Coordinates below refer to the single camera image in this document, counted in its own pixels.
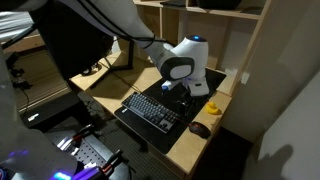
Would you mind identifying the grey and black keyboard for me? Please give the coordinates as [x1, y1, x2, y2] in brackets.
[120, 91, 181, 135]

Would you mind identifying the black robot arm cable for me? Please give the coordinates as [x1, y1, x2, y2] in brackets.
[74, 0, 168, 46]

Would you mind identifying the black zip case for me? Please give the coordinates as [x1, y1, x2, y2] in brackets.
[195, 0, 243, 11]

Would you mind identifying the black computer mouse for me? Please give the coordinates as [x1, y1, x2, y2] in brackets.
[188, 121, 212, 140]

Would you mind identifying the black box unit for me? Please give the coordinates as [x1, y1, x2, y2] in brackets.
[23, 90, 83, 134]

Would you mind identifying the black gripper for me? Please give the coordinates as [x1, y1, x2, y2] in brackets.
[177, 87, 198, 118]

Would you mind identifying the red and black clamp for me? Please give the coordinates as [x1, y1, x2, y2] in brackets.
[99, 149, 125, 176]
[71, 123, 98, 148]

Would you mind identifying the white wall plate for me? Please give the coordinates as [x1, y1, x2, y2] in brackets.
[240, 71, 251, 86]

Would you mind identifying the large black desk mat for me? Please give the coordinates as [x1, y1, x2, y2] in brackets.
[113, 66, 228, 155]

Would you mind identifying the light wooden desk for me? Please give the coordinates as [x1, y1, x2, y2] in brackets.
[69, 43, 233, 179]

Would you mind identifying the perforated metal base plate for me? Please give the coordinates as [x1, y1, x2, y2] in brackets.
[56, 134, 111, 171]

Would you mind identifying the black monitor stand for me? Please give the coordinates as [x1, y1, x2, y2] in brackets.
[89, 39, 136, 90]

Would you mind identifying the light wooden shelf unit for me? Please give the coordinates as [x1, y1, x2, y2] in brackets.
[113, 0, 273, 98]

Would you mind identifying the black computer monitor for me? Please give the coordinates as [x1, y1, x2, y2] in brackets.
[29, 6, 115, 81]

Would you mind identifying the yellow rubber duck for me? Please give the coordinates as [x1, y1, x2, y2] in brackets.
[204, 100, 221, 116]

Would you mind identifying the black camera tripod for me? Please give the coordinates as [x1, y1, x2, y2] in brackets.
[4, 53, 33, 91]

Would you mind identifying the wooden bed frame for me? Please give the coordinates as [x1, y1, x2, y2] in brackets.
[1, 34, 46, 56]

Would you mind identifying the flat black tablet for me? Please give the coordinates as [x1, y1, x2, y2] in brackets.
[159, 0, 188, 8]

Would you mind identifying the thin black monitor cable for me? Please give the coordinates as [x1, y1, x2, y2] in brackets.
[98, 59, 144, 94]

